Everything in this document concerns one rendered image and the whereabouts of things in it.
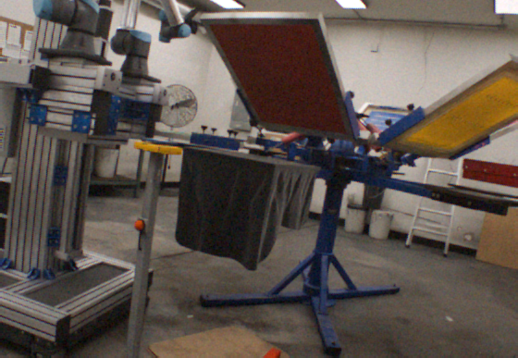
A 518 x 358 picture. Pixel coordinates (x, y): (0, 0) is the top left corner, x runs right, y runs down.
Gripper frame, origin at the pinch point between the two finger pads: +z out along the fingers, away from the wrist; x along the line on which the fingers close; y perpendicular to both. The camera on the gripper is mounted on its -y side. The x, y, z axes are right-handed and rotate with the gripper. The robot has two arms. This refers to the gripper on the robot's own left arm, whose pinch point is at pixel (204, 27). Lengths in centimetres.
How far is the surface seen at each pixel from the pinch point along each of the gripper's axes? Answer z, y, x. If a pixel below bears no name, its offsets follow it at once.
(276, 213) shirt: -43, 78, 116
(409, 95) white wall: 400, -31, -5
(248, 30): -48, 8, 80
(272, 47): -38, 12, 87
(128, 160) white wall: 204, 169, -310
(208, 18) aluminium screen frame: -56, 7, 62
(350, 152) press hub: 73, 52, 84
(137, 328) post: -85, 133, 97
